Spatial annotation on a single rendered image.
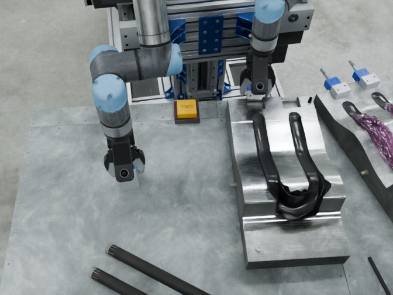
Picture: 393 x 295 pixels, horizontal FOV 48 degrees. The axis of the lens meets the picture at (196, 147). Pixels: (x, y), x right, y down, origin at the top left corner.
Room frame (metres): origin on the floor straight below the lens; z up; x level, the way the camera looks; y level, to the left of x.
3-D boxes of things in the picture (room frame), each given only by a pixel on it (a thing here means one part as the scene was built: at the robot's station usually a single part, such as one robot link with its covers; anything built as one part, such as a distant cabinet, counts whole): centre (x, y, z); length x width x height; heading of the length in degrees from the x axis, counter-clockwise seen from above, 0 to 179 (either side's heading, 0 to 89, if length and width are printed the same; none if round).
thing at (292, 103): (0.87, -0.28, 0.87); 0.05 x 0.05 x 0.04; 5
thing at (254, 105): (0.86, -0.18, 0.87); 0.05 x 0.05 x 0.04; 5
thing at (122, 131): (0.65, 0.20, 1.07); 0.08 x 0.08 x 0.05
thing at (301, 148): (0.65, -0.25, 0.92); 0.35 x 0.16 x 0.09; 5
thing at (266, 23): (0.95, -0.19, 1.14); 0.09 x 0.08 x 0.11; 149
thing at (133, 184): (0.67, 0.20, 0.83); 0.13 x 0.05 x 0.05; 12
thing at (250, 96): (0.97, -0.18, 0.83); 0.13 x 0.05 x 0.05; 179
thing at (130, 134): (0.66, 0.20, 0.99); 0.09 x 0.08 x 0.12; 12
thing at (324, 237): (0.64, -0.24, 0.87); 0.50 x 0.26 x 0.14; 5
